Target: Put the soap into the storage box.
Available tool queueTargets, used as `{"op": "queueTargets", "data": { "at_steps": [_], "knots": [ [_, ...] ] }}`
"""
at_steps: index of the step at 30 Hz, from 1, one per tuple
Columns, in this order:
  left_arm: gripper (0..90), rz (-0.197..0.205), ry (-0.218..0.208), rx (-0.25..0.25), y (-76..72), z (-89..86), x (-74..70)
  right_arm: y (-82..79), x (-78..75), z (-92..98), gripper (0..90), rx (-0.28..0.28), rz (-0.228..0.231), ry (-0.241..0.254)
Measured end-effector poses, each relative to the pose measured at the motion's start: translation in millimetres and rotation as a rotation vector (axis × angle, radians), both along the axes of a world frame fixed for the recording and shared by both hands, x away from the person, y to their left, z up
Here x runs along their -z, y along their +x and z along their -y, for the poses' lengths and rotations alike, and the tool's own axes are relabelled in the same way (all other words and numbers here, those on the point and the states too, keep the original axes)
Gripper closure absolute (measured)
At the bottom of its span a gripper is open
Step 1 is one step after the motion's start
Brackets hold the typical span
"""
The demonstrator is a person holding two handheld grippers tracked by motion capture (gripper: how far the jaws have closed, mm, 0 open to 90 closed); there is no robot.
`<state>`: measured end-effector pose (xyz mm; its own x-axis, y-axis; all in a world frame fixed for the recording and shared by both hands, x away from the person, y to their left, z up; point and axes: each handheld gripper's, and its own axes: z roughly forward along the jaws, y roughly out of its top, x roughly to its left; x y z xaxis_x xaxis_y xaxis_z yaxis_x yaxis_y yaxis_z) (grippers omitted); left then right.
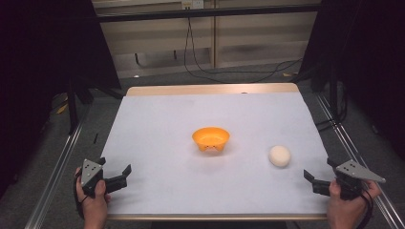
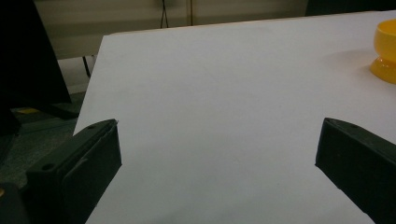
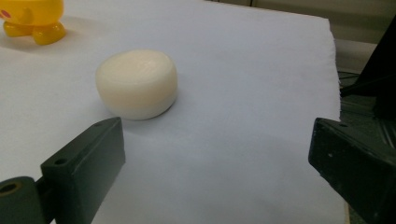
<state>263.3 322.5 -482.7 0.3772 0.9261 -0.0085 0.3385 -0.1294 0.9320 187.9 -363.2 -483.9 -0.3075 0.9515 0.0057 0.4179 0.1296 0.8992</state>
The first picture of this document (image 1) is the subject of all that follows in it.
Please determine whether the white table mat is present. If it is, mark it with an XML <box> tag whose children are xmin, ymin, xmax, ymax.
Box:
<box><xmin>100</xmin><ymin>92</ymin><xmax>335</xmax><ymax>217</ymax></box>

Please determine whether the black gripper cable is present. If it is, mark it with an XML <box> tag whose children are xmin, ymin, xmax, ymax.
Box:
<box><xmin>356</xmin><ymin>185</ymin><xmax>374</xmax><ymax>229</ymax></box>
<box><xmin>73</xmin><ymin>173</ymin><xmax>91</xmax><ymax>221</ymax></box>

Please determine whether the person's right hand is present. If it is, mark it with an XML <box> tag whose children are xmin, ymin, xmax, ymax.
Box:
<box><xmin>327</xmin><ymin>178</ymin><xmax>382</xmax><ymax>223</ymax></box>

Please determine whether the person's left hand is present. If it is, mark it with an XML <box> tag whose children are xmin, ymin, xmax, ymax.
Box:
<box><xmin>74</xmin><ymin>167</ymin><xmax>112</xmax><ymax>222</ymax></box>

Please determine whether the aluminium floor rail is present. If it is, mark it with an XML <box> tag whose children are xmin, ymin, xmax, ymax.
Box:
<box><xmin>314</xmin><ymin>92</ymin><xmax>405</xmax><ymax>229</ymax></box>
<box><xmin>24</xmin><ymin>104</ymin><xmax>93</xmax><ymax>229</ymax></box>

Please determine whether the orange plastic bowl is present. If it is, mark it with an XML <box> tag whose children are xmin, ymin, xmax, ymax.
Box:
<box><xmin>191</xmin><ymin>126</ymin><xmax>231</xmax><ymax>153</ymax></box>

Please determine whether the black power cable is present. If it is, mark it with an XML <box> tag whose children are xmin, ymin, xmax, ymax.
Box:
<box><xmin>188</xmin><ymin>17</ymin><xmax>304</xmax><ymax>75</ymax></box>
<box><xmin>182</xmin><ymin>17</ymin><xmax>304</xmax><ymax>85</ymax></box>

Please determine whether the white round bun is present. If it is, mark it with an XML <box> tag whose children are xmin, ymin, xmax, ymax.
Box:
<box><xmin>267</xmin><ymin>145</ymin><xmax>292</xmax><ymax>169</ymax></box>

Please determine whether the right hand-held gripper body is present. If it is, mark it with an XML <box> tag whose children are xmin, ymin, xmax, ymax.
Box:
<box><xmin>333</xmin><ymin>158</ymin><xmax>387</xmax><ymax>201</ymax></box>

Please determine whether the black horizontal bar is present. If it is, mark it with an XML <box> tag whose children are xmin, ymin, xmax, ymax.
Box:
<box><xmin>95</xmin><ymin>3</ymin><xmax>323</xmax><ymax>24</ymax></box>

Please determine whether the white wall outlet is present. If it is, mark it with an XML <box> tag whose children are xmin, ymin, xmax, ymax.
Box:
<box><xmin>181</xmin><ymin>0</ymin><xmax>205</xmax><ymax>10</ymax></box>

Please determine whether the black metal stand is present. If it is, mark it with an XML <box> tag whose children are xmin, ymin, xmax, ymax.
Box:
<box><xmin>66</xmin><ymin>74</ymin><xmax>80</xmax><ymax>135</ymax></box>
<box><xmin>328</xmin><ymin>61</ymin><xmax>341</xmax><ymax>123</ymax></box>

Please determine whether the wooden table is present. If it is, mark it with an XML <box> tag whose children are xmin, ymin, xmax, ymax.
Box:
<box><xmin>100</xmin><ymin>82</ymin><xmax>335</xmax><ymax>222</ymax></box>

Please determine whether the black curtain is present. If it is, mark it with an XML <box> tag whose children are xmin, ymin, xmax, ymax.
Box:
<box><xmin>298</xmin><ymin>0</ymin><xmax>405</xmax><ymax>161</ymax></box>
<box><xmin>0</xmin><ymin>0</ymin><xmax>122</xmax><ymax>199</ymax></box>

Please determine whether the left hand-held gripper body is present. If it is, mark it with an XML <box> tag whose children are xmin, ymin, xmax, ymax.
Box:
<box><xmin>80</xmin><ymin>157</ymin><xmax>108</xmax><ymax>198</ymax></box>

